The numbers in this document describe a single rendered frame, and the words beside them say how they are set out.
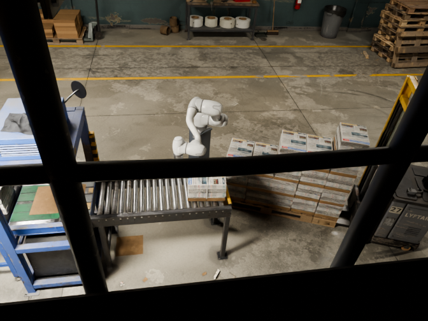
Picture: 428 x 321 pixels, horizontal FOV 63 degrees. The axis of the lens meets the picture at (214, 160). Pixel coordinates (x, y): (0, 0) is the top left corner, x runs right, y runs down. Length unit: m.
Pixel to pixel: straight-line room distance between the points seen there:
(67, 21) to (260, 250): 6.93
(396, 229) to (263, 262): 1.56
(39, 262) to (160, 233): 1.31
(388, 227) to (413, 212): 0.34
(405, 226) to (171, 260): 2.64
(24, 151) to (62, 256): 1.20
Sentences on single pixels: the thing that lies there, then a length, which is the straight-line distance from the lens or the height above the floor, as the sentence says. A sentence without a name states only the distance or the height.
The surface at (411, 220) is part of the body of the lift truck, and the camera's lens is 4.42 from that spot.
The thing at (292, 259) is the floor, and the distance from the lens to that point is 4.18.
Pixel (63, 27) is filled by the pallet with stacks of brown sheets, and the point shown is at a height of 0.38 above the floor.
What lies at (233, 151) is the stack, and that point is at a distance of 4.06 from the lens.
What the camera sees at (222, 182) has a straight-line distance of 3.34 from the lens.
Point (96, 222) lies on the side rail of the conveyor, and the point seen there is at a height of 0.75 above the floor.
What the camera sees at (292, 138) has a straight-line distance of 4.02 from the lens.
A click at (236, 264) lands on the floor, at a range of 4.01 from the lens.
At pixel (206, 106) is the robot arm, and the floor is 1.61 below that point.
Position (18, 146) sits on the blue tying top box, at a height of 1.67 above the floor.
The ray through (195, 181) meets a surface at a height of 1.03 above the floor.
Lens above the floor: 3.31
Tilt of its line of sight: 39 degrees down
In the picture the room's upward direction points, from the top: 5 degrees clockwise
